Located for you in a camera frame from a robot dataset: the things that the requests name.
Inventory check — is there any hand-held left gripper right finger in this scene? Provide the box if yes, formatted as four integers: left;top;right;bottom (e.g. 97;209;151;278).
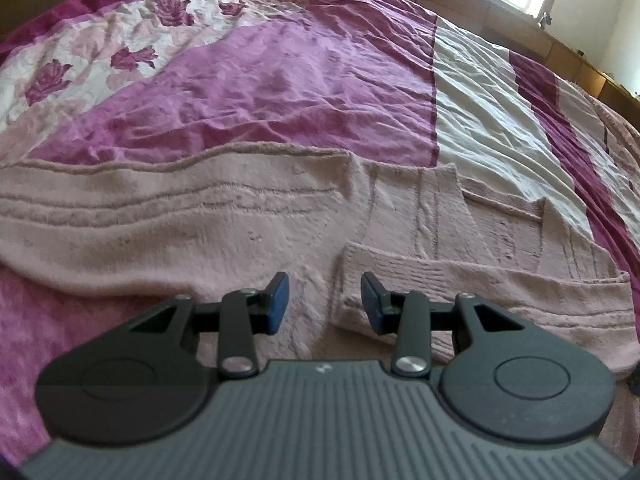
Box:
360;271;521;380

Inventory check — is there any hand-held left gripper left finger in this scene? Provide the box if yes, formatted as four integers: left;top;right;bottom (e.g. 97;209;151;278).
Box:
129;271;291;380

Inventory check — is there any pink cable-knit sweater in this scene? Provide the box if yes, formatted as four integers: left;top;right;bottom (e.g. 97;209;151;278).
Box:
0;141;635;386

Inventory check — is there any magenta floral bedspread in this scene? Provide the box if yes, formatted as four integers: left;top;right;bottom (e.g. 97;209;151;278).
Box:
0;0;640;463

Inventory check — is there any pink textured blanket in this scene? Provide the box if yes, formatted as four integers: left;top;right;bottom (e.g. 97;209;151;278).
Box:
555;77;640;201

